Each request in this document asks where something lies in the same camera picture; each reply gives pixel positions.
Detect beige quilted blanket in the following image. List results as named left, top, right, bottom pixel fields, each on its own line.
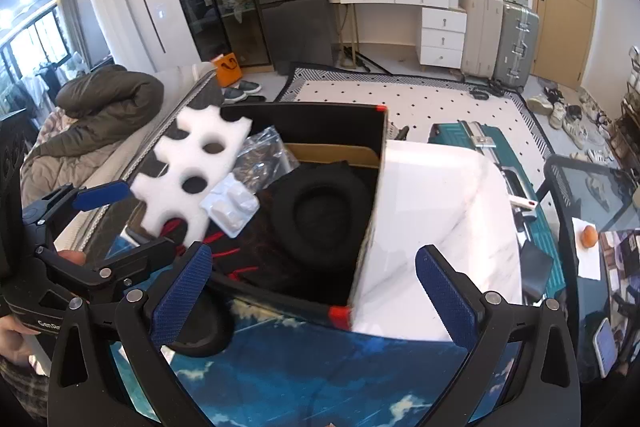
left=20, top=117, right=131, bottom=208

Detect black ring pad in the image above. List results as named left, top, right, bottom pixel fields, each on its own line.
left=160, top=292, right=236, bottom=358

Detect black cardboard box red edges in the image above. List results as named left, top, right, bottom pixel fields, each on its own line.
left=125, top=103, right=389, bottom=329

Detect white dresser with drawers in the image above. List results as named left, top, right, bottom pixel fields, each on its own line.
left=325, top=0, right=468, bottom=68

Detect white plastic blister tray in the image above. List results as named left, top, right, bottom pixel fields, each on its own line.
left=199, top=173, right=261, bottom=238

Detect patterned white rug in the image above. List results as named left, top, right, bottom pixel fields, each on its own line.
left=277, top=67, right=556, bottom=208

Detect black wallet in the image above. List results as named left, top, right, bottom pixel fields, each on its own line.
left=520, top=239, right=554, bottom=301

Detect plaid shirt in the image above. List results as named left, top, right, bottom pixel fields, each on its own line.
left=0, top=357, right=51, bottom=427

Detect pair of slip-on shoes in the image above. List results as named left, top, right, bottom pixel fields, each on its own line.
left=222, top=81, right=264, bottom=104

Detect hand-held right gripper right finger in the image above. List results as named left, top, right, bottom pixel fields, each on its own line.
left=414, top=245, right=581, bottom=427

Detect silver suitcase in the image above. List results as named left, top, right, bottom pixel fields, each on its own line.
left=492, top=2, right=541, bottom=94

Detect pile of shoes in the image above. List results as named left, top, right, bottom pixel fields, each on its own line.
left=527, top=84, right=621, bottom=162

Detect black round cushion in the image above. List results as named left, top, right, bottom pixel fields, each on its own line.
left=270, top=161, right=379, bottom=304

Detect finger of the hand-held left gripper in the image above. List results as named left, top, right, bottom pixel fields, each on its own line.
left=35, top=238, right=187, bottom=303
left=24, top=180, right=133, bottom=233

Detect teal suitcase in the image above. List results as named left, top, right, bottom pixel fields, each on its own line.
left=427, top=121, right=546, bottom=303

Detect white foam piece with holes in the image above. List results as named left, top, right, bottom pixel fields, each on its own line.
left=131, top=104, right=253, bottom=240

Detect white paper sheet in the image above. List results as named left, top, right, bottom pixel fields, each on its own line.
left=571, top=217, right=603, bottom=280

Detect person's left hand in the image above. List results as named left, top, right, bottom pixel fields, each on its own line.
left=0, top=313, right=53, bottom=378

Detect clear plastic hardware bag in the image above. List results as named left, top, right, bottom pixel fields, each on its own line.
left=232, top=125, right=301, bottom=192

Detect black glass side table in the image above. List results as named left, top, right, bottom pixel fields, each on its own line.
left=542, top=154, right=640, bottom=378

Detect cream suitcase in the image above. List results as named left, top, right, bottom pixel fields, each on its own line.
left=460, top=0, right=504, bottom=82

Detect smartphone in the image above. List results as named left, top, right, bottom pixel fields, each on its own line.
left=592, top=318, right=617, bottom=378

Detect orange paper bag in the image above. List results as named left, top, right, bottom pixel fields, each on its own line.
left=214, top=54, right=242, bottom=88

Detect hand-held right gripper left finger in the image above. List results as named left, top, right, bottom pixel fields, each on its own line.
left=47, top=242, right=214, bottom=427

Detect black tripod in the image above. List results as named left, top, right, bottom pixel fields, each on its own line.
left=342, top=47, right=394, bottom=76

